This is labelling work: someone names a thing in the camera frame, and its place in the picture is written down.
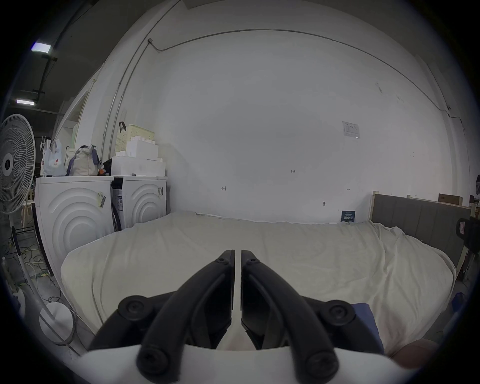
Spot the bed with beige sheet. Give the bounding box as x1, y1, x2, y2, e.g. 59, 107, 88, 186
60, 211, 457, 357

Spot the grey padded headboard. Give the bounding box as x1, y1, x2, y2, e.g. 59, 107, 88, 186
370, 190, 472, 269

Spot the dark blue garment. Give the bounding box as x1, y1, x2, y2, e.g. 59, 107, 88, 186
352, 303, 384, 354

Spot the large white washing machine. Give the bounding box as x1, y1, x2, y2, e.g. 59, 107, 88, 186
35, 137, 115, 280

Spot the small white washing machine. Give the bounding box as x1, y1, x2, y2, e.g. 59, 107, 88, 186
102, 121, 169, 232

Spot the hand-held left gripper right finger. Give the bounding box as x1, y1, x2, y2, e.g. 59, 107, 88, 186
240, 250, 385, 379

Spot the black camera on tripod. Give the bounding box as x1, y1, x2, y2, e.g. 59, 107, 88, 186
455, 216, 480, 283

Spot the white standing fan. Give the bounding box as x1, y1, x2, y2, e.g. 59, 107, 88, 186
0, 113, 76, 346

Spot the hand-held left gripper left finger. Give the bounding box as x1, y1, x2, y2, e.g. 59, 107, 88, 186
88, 249, 241, 379

